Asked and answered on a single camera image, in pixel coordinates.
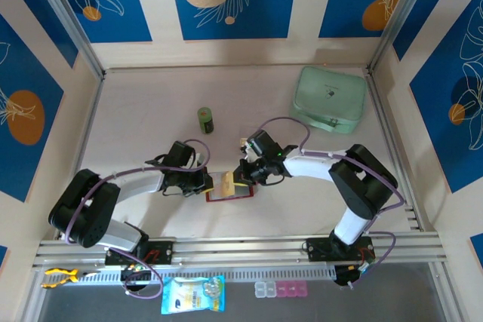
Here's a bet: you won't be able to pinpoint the red card holder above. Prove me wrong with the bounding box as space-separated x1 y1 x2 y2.
205 170 257 203

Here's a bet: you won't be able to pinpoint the gold credit card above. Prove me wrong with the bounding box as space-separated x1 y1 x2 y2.
220 172 235 198

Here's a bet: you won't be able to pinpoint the green cylindrical can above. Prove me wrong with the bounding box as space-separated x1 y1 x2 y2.
197 106 215 135

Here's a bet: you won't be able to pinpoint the mint green zip pouch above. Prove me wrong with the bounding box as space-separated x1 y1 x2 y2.
288 66 369 135

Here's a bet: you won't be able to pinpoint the blue snack packet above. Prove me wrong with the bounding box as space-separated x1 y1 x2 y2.
161 274 227 315

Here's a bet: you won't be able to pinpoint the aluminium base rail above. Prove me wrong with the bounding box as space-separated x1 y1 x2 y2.
32 233 448 268

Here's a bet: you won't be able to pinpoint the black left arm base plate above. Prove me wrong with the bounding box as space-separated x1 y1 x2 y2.
104 239 174 266

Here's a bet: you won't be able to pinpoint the slotted grey cable duct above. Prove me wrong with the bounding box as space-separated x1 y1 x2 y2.
41 267 337 286

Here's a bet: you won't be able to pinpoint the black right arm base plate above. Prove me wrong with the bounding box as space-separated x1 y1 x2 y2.
306 236 377 262

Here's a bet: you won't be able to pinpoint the aluminium table side rail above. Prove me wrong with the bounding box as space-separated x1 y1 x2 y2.
365 67 423 232
54 72 106 240

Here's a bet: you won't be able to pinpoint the yellow handled pliers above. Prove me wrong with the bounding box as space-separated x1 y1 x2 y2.
41 267 100 290

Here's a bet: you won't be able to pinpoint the aluminium frame post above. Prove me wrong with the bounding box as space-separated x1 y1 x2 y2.
28 0 106 80
365 0 441 76

